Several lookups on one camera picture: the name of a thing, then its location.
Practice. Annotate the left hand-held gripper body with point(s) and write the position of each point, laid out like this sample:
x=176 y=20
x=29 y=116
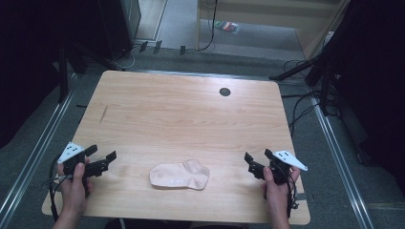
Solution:
x=72 y=157

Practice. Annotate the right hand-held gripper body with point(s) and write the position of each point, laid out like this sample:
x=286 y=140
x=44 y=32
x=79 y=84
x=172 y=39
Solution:
x=288 y=160

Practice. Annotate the person's left hand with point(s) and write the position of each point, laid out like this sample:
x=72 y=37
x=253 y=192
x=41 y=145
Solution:
x=74 y=194

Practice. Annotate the person's right hand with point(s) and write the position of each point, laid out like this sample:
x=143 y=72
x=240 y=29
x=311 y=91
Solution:
x=277 y=198

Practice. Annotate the black round table grommet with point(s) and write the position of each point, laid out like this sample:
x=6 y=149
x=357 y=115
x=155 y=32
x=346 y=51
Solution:
x=224 y=92

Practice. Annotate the black metal stand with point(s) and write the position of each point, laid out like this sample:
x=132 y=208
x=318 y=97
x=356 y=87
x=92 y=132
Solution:
x=63 y=76

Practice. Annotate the black tripod stand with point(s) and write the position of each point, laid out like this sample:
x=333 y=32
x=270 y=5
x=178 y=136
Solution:
x=324 y=79

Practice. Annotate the black cabinet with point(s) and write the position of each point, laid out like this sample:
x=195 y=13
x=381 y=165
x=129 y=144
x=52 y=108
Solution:
x=117 y=25

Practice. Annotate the colourful packet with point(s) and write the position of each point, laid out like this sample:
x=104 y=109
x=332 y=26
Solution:
x=227 y=26

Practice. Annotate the beige wooden partition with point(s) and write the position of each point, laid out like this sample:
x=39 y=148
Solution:
x=254 y=9

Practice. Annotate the metal floor rail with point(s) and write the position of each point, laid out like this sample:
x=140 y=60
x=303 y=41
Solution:
x=35 y=149
x=340 y=159

